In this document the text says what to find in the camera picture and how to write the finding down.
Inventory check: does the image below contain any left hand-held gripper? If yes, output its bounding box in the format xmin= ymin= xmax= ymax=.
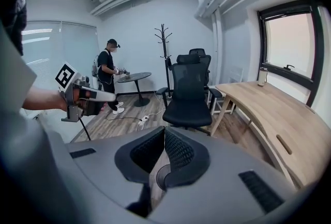
xmin=54 ymin=61 xmax=117 ymax=123

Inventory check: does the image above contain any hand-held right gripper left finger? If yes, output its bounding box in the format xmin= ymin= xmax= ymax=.
xmin=114 ymin=126 xmax=166 ymax=184

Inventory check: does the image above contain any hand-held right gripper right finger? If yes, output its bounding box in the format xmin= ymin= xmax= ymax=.
xmin=163 ymin=126 xmax=210 ymax=189

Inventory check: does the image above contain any black wastebasket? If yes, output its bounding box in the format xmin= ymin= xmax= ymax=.
xmin=156 ymin=164 xmax=172 ymax=191

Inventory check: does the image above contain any person's left forearm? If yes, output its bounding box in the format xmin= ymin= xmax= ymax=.
xmin=21 ymin=85 xmax=68 ymax=112

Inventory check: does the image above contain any person's left hand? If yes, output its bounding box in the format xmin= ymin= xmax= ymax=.
xmin=73 ymin=87 xmax=91 ymax=105

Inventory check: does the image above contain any round black table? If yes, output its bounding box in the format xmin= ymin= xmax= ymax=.
xmin=117 ymin=71 xmax=153 ymax=108

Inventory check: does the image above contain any black mesh office chair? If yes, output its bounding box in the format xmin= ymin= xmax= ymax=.
xmin=156 ymin=54 xmax=222 ymax=136
xmin=188 ymin=48 xmax=212 ymax=89

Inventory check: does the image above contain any black coat rack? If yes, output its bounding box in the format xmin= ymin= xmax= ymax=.
xmin=154 ymin=23 xmax=174 ymax=99

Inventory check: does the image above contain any person's grey shirt sleeve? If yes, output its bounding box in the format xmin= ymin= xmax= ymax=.
xmin=0 ymin=20 xmax=38 ymax=115

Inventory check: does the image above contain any light wooden desk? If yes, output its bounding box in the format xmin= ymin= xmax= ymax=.
xmin=209 ymin=80 xmax=327 ymax=190

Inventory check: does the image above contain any white tumbler with dark lid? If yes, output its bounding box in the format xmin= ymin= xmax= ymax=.
xmin=257 ymin=67 xmax=268 ymax=87

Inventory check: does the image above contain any black framed window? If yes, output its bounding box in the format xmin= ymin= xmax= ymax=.
xmin=256 ymin=0 xmax=325 ymax=108

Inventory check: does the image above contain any black floor cable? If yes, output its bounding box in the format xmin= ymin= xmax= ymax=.
xmin=108 ymin=113 xmax=142 ymax=122

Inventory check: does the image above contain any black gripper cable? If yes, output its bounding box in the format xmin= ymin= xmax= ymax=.
xmin=78 ymin=116 xmax=92 ymax=141

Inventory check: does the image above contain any white power cable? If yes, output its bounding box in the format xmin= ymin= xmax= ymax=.
xmin=147 ymin=91 xmax=166 ymax=117

